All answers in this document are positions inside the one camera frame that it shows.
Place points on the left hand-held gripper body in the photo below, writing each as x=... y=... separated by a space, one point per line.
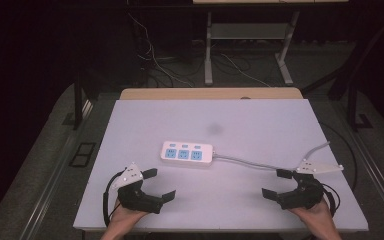
x=136 y=200

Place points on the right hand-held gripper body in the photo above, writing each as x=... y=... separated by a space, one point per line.
x=305 y=195

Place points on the person's left hand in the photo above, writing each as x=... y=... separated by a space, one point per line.
x=125 y=218

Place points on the person's right hand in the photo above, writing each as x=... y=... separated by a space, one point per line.
x=318 y=218

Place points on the white power strip blue sockets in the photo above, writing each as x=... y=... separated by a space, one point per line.
x=186 y=155

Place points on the white foam board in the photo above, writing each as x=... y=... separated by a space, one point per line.
x=213 y=200

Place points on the black metal stand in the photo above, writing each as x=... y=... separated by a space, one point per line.
x=353 y=106
x=77 y=100

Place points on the wooden table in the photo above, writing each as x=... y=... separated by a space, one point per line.
x=210 y=93

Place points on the black rectangular floor frame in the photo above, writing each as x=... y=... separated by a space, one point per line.
x=82 y=154

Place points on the metal floor rail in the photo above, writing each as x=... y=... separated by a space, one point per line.
x=376 y=166
x=53 y=173

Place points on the grey metal table frame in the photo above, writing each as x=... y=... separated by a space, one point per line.
x=246 y=31

